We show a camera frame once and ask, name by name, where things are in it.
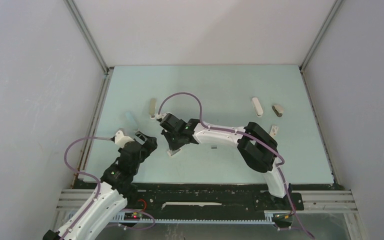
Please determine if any light blue white stapler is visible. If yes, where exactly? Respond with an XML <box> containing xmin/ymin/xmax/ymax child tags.
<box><xmin>125</xmin><ymin>111</ymin><xmax>139</xmax><ymax>132</ymax></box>

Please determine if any staple box tray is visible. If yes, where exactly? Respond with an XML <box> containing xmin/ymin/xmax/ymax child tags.
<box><xmin>167</xmin><ymin>148</ymin><xmax>182</xmax><ymax>157</ymax></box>

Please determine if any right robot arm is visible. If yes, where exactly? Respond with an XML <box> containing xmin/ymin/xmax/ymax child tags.
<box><xmin>156</xmin><ymin>113</ymin><xmax>291</xmax><ymax>209</ymax></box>

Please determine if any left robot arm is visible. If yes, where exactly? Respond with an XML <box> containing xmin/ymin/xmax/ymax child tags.
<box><xmin>43</xmin><ymin>129</ymin><xmax>158</xmax><ymax>240</ymax></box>

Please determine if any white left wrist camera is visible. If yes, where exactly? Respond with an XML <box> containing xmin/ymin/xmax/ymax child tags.
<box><xmin>111</xmin><ymin>128</ymin><xmax>135</xmax><ymax>148</ymax></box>

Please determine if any aluminium frame rail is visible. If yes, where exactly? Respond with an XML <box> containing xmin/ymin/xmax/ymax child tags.
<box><xmin>63</xmin><ymin>0</ymin><xmax>110</xmax><ymax>74</ymax></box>

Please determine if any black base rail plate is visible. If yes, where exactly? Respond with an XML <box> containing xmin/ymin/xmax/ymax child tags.
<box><xmin>122</xmin><ymin>181</ymin><xmax>305</xmax><ymax>221</ymax></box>

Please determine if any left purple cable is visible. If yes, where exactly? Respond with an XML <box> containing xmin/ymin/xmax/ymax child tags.
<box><xmin>59</xmin><ymin>136</ymin><xmax>156</xmax><ymax>240</ymax></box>

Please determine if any grey cable duct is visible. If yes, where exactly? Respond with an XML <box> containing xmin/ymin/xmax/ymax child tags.
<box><xmin>107</xmin><ymin>212</ymin><xmax>276</xmax><ymax>225</ymax></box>

